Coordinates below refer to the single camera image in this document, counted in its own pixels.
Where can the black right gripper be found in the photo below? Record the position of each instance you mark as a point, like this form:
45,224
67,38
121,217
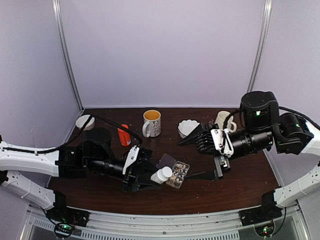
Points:
221,161

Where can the yellow-lined patterned mug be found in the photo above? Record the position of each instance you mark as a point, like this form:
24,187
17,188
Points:
152,124

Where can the aluminium frame post right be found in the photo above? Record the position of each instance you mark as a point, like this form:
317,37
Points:
263,35

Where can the white pills in organizer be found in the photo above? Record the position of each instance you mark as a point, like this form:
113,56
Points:
179,172

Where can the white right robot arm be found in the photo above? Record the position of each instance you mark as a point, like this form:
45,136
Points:
264,124

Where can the clear plastic pill organizer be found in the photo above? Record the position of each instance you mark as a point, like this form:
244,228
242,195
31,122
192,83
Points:
167,160

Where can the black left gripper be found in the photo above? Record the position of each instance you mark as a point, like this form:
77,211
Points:
139,181

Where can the aluminium frame post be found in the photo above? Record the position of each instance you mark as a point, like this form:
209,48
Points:
263,35
65,53

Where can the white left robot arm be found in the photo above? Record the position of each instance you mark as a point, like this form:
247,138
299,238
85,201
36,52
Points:
93,154

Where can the white scalloped dish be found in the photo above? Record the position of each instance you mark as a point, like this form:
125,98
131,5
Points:
185,127

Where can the white ribbed cup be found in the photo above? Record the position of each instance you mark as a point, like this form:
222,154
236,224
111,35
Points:
220,119

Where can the orange pill bottle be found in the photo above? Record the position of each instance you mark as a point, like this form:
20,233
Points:
124,137

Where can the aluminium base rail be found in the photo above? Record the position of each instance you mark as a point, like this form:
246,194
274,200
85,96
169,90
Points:
224,225

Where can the white ceramic bowl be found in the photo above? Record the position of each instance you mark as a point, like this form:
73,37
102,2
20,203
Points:
85,120

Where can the aluminium frame post left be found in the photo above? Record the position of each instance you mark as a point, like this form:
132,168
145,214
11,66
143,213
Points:
65,53

